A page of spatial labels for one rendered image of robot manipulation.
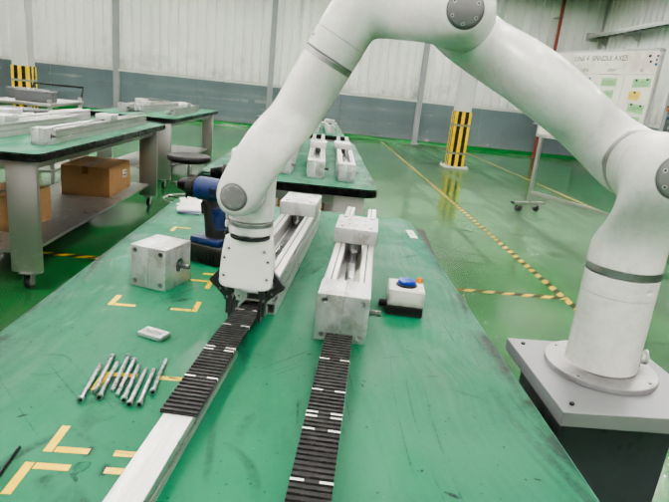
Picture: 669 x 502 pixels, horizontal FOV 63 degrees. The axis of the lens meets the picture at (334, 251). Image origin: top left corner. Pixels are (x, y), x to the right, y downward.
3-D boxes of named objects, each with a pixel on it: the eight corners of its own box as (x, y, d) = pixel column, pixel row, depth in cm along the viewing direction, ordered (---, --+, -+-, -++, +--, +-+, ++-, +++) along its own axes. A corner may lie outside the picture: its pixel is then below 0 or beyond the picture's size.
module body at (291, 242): (276, 315, 115) (279, 276, 112) (229, 309, 115) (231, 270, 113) (319, 227, 192) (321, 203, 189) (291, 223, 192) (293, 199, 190)
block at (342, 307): (377, 347, 105) (383, 301, 102) (313, 339, 106) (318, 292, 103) (377, 328, 114) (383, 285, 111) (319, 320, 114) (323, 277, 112)
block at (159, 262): (174, 294, 120) (175, 252, 117) (129, 284, 123) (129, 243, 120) (198, 281, 129) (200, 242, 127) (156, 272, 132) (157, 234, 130)
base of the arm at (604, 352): (628, 351, 109) (651, 261, 104) (680, 401, 90) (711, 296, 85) (532, 340, 110) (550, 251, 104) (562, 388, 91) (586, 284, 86)
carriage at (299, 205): (314, 226, 168) (316, 204, 166) (278, 222, 168) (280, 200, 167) (320, 215, 183) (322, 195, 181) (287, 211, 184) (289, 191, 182)
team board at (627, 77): (508, 209, 706) (539, 49, 652) (539, 210, 725) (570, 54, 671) (600, 243, 573) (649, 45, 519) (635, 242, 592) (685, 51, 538)
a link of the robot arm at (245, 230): (220, 220, 99) (219, 236, 100) (269, 226, 99) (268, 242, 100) (232, 211, 107) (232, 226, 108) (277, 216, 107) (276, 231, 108)
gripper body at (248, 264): (218, 230, 100) (215, 288, 103) (273, 237, 100) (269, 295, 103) (229, 221, 107) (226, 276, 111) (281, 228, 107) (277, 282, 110)
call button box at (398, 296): (421, 319, 121) (425, 292, 119) (377, 313, 121) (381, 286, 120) (419, 305, 128) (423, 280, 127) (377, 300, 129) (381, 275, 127)
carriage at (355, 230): (374, 257, 143) (377, 231, 141) (333, 251, 143) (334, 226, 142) (375, 241, 158) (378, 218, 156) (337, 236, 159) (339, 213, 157)
